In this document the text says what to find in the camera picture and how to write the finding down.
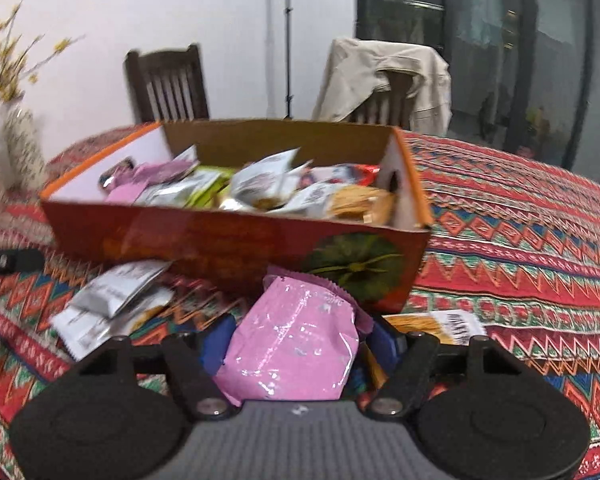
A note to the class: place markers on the orange snack packet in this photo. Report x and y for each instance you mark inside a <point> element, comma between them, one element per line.
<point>362,205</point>
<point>430,325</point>

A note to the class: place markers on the beige jacket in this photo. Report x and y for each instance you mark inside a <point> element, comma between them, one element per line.
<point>360,70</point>

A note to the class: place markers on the white orange cracker packet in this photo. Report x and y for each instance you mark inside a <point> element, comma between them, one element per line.
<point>262,180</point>
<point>105,330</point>

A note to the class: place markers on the green white snack packet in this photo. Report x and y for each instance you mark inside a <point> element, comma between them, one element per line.
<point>180,190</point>

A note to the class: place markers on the black framed glass door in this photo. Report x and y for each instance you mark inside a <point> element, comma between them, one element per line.
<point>555,60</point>

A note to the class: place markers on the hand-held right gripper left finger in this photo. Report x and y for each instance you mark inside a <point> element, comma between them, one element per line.
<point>220,340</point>

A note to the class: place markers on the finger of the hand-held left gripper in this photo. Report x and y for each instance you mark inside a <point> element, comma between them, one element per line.
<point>10,261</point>

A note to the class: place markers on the lime green snack bar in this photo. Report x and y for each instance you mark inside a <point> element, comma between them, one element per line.
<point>215,190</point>

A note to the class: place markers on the floral ceramic vase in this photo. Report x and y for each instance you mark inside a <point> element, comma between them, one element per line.
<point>25,150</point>

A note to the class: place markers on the pink snack packet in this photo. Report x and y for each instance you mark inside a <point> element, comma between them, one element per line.
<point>155,172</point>
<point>125,192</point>
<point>290,345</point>

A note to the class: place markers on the purple colourful snack packet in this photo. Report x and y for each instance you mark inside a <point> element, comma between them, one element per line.
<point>340,174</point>

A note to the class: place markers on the yellow flower branches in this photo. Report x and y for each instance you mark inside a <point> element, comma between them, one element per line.
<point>2,80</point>

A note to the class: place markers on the orange cardboard box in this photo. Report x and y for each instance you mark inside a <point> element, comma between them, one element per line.
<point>205,245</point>

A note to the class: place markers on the small white snack packet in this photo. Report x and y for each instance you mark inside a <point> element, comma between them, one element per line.
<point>185,156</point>

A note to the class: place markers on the dark wooden chair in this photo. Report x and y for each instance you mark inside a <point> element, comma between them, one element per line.
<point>165,90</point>
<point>397,95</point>

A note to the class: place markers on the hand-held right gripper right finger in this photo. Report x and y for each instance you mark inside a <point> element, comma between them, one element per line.
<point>385,347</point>

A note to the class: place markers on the white grey snack packet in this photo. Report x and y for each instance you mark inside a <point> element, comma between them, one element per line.
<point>115,285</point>
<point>310,200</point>

